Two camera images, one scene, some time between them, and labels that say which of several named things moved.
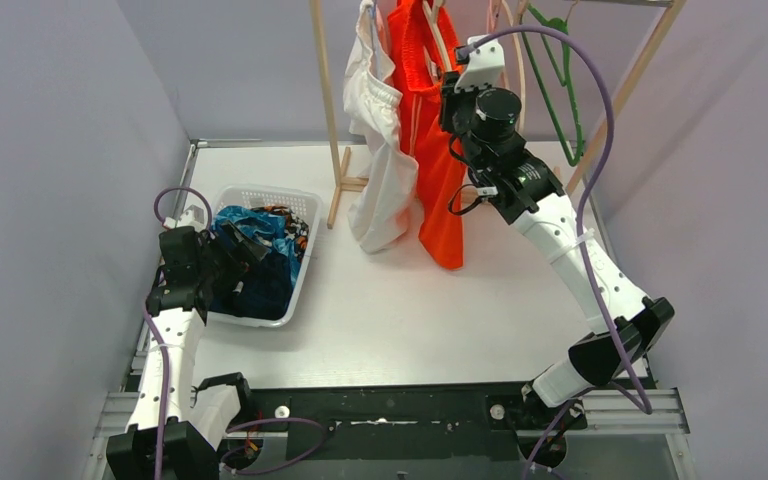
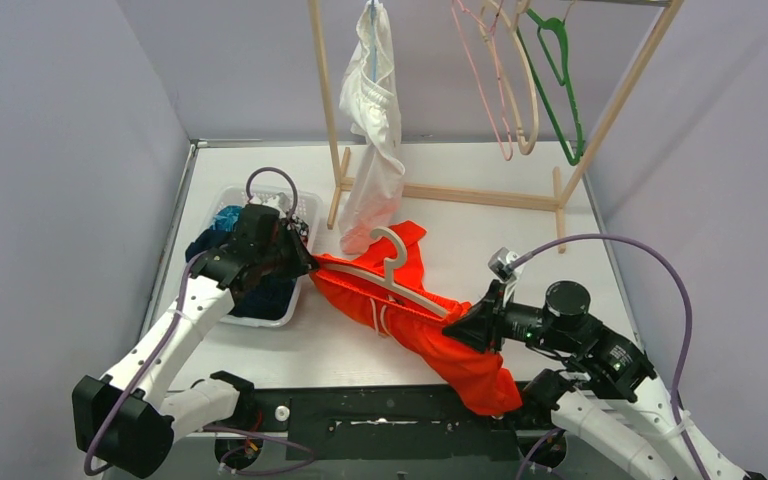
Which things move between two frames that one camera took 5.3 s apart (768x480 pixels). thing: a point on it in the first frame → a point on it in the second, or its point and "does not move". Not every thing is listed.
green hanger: x=556 y=32 does not move
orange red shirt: x=425 y=47 → x=385 y=290
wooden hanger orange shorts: x=433 y=14 → x=385 y=279
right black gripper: x=451 y=98 → x=484 y=324
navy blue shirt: x=263 y=292 does not move
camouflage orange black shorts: x=295 y=227 does not move
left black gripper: x=239 y=248 → x=289 y=250
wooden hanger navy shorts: x=523 y=66 → x=524 y=144
